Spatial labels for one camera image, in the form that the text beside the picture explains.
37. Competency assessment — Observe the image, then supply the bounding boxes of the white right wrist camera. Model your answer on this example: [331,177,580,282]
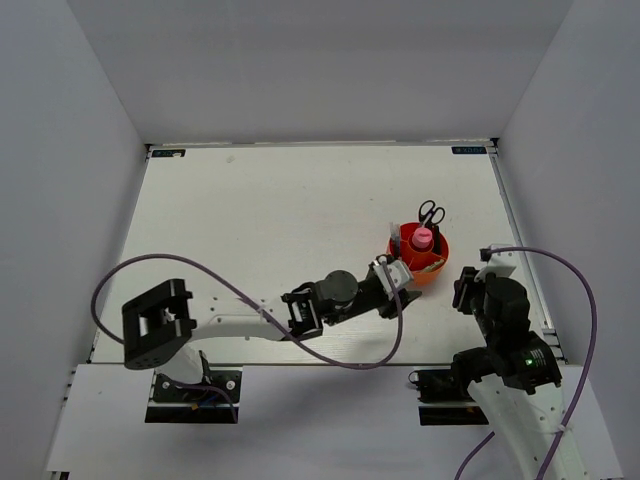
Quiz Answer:
[474,244,517,282]

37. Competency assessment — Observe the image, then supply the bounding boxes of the left corner table label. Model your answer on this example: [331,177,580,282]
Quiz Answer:
[151,149,186,158]

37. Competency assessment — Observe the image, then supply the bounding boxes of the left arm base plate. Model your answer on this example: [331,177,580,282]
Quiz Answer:
[145,368,243,425]

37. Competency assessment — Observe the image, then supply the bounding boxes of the yellow capped black highlighter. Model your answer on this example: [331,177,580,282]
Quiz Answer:
[431,225,442,255]

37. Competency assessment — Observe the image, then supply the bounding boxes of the blue ink pen refill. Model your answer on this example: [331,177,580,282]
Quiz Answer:
[389,222,401,257]

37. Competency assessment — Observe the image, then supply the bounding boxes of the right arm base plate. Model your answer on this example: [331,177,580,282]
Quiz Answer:
[408,368,489,426]

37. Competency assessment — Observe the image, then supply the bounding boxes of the black handled scissors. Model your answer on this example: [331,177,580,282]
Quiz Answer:
[418,199,446,228]

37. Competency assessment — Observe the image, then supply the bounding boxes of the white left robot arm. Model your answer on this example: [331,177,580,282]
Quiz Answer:
[121,263,421,399]

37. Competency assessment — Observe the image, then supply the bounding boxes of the right corner table label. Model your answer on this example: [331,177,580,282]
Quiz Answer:
[451,145,487,155]

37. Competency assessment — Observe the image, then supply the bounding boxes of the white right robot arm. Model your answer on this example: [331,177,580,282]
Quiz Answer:
[451,267,590,479]

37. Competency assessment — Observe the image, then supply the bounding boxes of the green transparent plastic case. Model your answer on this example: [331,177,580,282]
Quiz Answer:
[421,258,446,274]

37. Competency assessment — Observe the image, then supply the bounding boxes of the orange round organizer container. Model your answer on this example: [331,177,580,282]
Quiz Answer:
[387,222,450,286]

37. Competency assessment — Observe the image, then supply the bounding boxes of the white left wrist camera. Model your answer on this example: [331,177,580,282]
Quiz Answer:
[371,255,413,297]

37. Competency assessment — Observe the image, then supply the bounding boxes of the corner table label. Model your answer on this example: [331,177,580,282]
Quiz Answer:
[151,149,186,158]
[451,145,487,155]

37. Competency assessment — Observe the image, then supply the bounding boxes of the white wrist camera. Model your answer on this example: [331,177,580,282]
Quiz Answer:
[371,255,413,297]
[474,244,517,282]

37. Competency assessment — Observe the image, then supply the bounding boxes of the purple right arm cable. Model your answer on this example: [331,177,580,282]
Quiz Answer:
[452,244,599,480]

